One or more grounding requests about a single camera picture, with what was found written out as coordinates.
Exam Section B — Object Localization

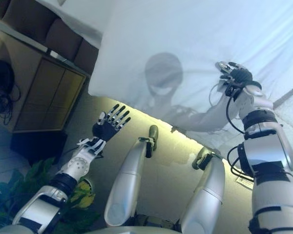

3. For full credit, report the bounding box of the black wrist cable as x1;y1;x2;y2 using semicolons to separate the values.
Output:
209;81;247;135

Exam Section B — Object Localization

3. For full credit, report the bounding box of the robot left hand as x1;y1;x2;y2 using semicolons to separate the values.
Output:
91;103;132;142

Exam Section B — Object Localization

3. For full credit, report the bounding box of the silver robot right leg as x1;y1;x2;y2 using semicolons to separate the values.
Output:
180;146;226;234

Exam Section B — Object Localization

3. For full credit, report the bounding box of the green leafy plant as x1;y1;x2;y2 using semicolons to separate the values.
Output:
0;157;101;234

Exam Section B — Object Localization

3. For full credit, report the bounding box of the black cable bundle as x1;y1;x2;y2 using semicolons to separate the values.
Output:
0;59;22;120

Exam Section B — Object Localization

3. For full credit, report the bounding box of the black box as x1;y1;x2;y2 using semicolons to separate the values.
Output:
10;132;68;164

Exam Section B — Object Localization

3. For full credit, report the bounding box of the white printed label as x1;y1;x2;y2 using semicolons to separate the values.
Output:
235;175;254;188

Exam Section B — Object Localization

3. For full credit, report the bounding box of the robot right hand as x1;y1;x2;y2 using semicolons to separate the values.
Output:
214;61;254;97

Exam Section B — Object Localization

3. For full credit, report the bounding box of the wooden nightstand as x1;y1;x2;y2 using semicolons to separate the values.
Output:
0;30;88;134

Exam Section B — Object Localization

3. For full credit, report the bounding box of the white duvet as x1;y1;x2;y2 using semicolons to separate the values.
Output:
87;0;293;153

